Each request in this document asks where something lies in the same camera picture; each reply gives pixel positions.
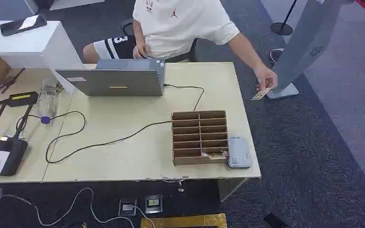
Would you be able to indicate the person's right hand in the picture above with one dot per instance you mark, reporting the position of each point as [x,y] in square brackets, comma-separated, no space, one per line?
[141,51]

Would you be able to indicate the person's left hand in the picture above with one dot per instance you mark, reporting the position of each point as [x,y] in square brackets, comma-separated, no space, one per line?
[266,77]

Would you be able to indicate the printed card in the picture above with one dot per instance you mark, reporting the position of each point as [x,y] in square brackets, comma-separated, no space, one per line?
[260,94]
[215,154]

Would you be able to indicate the grey laptop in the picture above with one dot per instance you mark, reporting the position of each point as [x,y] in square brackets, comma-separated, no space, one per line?
[116,82]

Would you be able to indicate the person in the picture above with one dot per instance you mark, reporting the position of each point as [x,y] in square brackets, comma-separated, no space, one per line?
[176,28]

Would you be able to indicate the grey kiosk stand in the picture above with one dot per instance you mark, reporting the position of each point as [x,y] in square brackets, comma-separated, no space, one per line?
[305,41]

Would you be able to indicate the pale grey card reader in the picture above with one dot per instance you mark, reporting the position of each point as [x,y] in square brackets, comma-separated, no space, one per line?
[239,154]

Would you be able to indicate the clear plastic water bottle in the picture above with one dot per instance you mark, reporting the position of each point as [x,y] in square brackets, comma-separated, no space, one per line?
[47,100]

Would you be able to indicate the white shelf unit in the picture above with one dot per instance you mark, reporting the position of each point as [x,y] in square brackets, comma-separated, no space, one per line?
[28,44]

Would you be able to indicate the wooden card box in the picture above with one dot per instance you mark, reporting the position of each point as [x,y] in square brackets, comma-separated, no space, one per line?
[176,161]

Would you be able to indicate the black smartphone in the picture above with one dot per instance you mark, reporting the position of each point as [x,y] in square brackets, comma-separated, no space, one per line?
[23,24]

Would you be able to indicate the black power adapter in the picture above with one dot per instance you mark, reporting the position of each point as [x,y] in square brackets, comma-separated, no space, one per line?
[22,98]

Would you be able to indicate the robot's black foot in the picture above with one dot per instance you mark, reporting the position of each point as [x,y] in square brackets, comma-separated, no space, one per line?
[273,221]

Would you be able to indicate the silver floor socket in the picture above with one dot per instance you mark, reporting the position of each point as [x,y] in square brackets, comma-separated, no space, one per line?
[153,204]

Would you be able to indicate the black floor socket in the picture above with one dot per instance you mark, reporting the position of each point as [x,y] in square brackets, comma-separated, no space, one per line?
[127,207]

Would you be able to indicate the yellow floor tape patch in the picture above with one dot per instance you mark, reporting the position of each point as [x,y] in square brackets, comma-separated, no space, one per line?
[185,221]

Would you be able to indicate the black router with antennas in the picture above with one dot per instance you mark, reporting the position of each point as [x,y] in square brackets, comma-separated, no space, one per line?
[7,154]

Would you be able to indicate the black stanchion post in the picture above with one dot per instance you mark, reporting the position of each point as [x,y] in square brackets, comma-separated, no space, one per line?
[281,29]

